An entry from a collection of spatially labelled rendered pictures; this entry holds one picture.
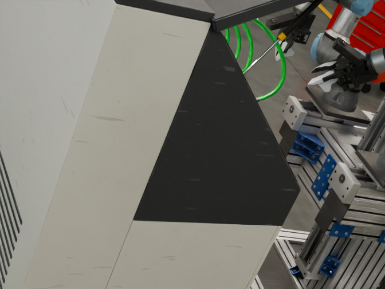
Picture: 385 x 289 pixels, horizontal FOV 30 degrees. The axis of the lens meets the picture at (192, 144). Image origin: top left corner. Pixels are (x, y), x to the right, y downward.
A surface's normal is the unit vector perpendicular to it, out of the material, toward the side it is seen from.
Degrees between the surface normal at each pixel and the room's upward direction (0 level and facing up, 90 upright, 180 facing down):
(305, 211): 0
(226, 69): 90
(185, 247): 90
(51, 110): 90
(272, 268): 0
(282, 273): 0
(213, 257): 90
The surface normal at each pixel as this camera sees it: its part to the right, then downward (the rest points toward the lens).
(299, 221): 0.35, -0.82
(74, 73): -0.86, -0.09
